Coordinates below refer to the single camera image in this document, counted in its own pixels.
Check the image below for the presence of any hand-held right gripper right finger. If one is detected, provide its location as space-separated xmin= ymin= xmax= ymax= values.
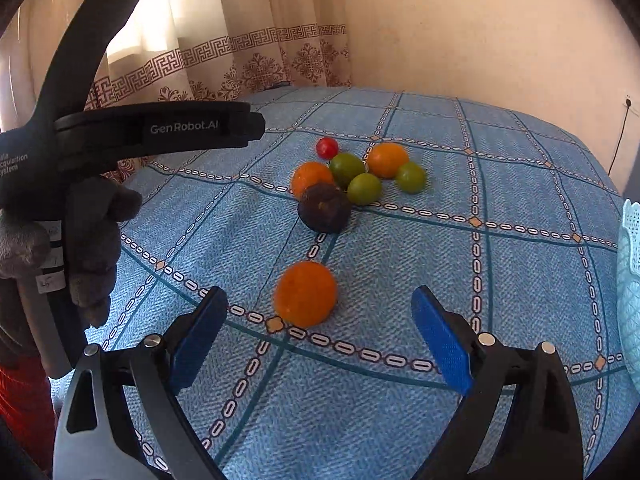
xmin=411 ymin=285 xmax=586 ymax=480

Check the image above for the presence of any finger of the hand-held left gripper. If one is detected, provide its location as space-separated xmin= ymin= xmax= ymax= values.
xmin=55 ymin=101 xmax=266 ymax=161

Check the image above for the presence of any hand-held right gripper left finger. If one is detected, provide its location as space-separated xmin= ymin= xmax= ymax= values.
xmin=52 ymin=286 xmax=231 ymax=480

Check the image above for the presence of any dark purple fruit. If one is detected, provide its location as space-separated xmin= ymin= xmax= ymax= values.
xmin=298 ymin=182 xmax=352 ymax=234

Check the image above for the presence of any green round fruit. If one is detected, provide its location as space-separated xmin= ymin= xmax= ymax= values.
xmin=395 ymin=161 xmax=427 ymax=195
xmin=347 ymin=173 xmax=383 ymax=206
xmin=329 ymin=153 xmax=367 ymax=189

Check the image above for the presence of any oval orange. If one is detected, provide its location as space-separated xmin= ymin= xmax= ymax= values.
xmin=367 ymin=143 xmax=410 ymax=180

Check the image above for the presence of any light blue lace basket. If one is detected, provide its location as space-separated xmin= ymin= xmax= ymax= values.
xmin=616 ymin=199 xmax=640 ymax=358

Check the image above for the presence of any person's left hand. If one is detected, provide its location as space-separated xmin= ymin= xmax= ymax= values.
xmin=0 ymin=177 xmax=143 ymax=361

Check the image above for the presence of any blue checkered bedsheet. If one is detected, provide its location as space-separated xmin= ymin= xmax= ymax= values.
xmin=50 ymin=86 xmax=640 ymax=480

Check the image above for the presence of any beige patterned curtain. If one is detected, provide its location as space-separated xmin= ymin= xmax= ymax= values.
xmin=0 ymin=0 xmax=353 ymax=186

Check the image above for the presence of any red garment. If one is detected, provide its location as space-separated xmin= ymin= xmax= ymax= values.
xmin=0 ymin=355 xmax=56 ymax=461

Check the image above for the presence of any black power cable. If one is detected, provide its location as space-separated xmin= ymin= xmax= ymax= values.
xmin=607 ymin=104 xmax=632 ymax=177

